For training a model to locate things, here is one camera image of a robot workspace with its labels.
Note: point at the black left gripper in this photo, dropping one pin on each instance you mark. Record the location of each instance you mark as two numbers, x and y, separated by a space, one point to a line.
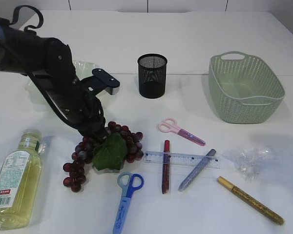
54 74

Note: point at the purple grape bunch with leaf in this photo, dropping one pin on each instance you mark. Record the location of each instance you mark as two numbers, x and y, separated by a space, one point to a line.
121 145

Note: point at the blue scissors with sheath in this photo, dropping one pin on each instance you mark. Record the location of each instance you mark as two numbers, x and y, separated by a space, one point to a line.
125 182

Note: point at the pink small scissors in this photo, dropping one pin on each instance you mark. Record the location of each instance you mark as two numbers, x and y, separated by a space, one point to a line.
169 125

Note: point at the yellow tea drink bottle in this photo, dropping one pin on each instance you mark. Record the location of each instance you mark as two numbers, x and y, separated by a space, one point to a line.
19 178

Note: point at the clear plastic sheet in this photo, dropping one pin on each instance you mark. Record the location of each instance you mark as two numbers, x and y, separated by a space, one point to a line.
249 163

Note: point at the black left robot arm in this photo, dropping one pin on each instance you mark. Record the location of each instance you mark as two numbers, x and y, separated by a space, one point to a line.
15 45

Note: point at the clear plastic ruler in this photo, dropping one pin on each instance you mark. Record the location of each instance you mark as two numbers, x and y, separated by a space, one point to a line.
180 159

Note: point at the red glitter pen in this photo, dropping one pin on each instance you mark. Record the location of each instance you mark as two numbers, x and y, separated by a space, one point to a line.
166 167

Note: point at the green wavy glass plate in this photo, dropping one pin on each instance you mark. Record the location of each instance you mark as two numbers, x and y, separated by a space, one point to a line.
83 70

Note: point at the black mesh pen holder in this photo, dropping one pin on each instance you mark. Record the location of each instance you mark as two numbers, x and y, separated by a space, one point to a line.
152 71

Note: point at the silver glitter pen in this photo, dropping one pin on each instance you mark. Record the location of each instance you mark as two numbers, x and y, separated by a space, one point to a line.
197 170

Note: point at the green plastic woven basket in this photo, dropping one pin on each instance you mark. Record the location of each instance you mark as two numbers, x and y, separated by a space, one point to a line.
243 91

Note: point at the gold glitter pen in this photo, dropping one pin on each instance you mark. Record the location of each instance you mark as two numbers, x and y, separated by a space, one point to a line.
255 204

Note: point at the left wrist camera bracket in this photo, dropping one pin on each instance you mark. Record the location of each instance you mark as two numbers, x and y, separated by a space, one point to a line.
101 81

